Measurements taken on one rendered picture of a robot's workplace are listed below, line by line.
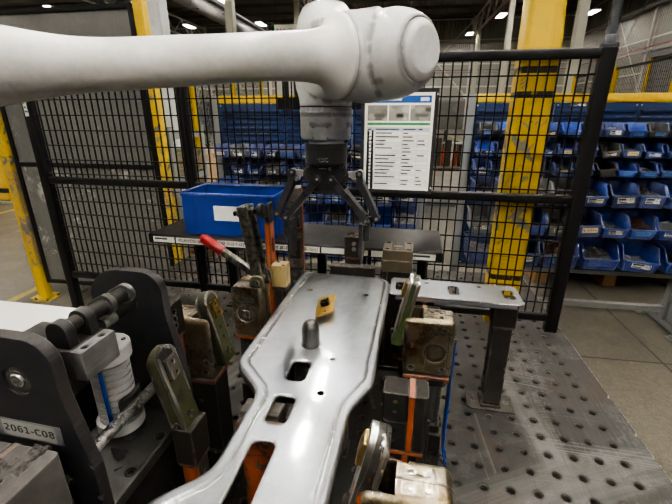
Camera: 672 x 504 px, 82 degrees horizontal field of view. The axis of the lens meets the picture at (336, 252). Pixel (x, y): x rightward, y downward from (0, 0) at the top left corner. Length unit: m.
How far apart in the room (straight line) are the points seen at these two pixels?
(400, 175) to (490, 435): 0.75
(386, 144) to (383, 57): 0.76
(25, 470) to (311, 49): 0.52
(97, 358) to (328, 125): 0.46
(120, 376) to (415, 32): 0.55
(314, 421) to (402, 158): 0.89
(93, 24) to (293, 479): 2.84
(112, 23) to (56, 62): 2.38
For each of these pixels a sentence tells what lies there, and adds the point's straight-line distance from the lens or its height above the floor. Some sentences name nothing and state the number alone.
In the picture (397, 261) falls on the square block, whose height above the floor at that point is 1.03.
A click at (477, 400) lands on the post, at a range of 1.11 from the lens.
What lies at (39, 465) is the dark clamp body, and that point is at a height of 1.08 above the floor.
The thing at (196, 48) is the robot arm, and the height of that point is 1.46.
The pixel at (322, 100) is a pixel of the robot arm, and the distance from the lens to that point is 0.67.
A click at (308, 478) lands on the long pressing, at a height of 1.00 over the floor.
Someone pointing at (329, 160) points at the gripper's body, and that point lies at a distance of 0.69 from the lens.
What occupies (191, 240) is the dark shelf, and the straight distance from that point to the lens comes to 1.27.
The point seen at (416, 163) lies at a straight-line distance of 1.25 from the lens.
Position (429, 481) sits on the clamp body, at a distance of 0.45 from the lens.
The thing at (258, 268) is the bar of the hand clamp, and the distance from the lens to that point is 0.80.
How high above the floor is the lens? 1.39
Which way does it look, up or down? 20 degrees down
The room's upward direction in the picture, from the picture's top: straight up
